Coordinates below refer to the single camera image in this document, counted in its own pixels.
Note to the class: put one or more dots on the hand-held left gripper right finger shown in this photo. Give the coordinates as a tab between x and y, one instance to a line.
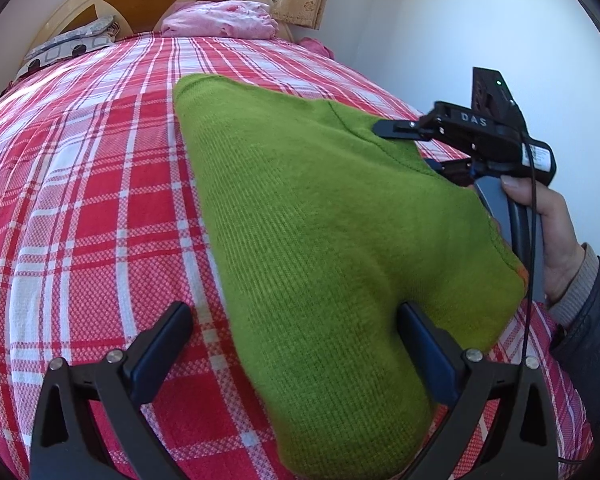
425	345

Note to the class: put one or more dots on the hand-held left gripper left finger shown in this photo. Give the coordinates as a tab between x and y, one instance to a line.
165	340

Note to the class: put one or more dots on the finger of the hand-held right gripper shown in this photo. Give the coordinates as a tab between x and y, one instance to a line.
400	129
452	171

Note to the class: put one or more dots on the green knit sweater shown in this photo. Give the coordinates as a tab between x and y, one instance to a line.
320	220

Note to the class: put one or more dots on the person's right forearm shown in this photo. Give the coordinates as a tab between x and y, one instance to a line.
595	320

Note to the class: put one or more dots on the person's right hand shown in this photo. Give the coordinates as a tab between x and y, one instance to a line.
555	240

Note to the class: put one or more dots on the pink cloth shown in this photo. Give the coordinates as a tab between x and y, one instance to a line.
316	46

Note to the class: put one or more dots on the red plaid bed sheet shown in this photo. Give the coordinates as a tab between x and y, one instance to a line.
80	185

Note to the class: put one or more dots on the pink pillow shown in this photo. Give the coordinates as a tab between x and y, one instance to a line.
215	20

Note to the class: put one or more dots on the grey patterned pillow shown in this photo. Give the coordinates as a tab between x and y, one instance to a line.
65	47

